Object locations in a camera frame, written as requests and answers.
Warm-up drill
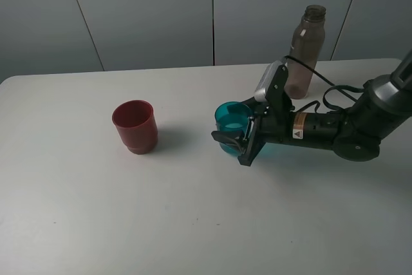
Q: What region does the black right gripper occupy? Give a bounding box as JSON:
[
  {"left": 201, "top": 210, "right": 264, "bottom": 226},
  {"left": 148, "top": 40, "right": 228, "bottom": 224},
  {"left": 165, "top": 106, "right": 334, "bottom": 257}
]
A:
[{"left": 211, "top": 97, "right": 308, "bottom": 166}]

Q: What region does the teal translucent plastic cup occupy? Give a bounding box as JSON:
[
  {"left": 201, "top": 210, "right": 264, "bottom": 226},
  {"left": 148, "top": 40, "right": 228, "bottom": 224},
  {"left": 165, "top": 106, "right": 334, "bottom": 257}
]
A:
[{"left": 214, "top": 101, "right": 254, "bottom": 138}]

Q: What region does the brown translucent water bottle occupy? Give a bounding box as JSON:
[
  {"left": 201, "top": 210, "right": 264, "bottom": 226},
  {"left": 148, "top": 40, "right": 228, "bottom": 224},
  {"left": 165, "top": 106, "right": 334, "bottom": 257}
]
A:
[{"left": 285, "top": 5, "right": 326, "bottom": 99}]

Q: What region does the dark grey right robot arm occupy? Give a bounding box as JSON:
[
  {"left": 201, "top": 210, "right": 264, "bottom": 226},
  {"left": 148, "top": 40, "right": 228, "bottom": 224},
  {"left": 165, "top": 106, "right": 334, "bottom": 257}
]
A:
[{"left": 211, "top": 54, "right": 411, "bottom": 166}]

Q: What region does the red plastic cup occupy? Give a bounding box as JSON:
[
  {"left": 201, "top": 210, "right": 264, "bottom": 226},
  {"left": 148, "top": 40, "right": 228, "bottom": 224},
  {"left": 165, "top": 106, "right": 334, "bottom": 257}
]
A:
[{"left": 112, "top": 100, "right": 158, "bottom": 155}]

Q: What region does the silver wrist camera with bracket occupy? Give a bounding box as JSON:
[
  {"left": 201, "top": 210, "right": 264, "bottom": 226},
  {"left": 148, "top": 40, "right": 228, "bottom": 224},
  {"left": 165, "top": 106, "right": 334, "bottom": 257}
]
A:
[{"left": 253, "top": 59, "right": 293, "bottom": 113}]

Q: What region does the black camera cable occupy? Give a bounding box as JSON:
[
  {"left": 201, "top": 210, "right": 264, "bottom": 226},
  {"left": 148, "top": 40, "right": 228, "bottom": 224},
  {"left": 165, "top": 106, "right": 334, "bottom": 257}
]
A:
[{"left": 283, "top": 55, "right": 366, "bottom": 115}]

